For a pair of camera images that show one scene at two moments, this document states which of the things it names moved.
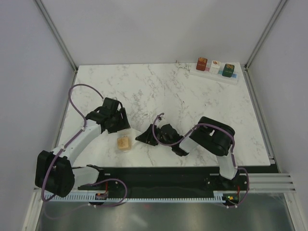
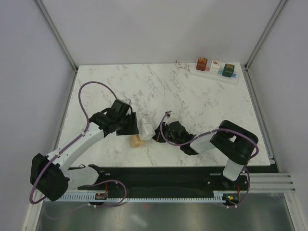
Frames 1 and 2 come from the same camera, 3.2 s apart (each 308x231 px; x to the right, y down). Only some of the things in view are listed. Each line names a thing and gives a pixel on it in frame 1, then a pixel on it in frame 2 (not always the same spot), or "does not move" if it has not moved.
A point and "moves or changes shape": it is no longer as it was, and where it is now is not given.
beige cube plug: [124, 143] -> [135, 142]
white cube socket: [125, 140] moves or changes shape
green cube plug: [228, 70] does not move
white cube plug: [214, 67] does not move
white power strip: [218, 77] does not move
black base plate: [193, 181] does not move
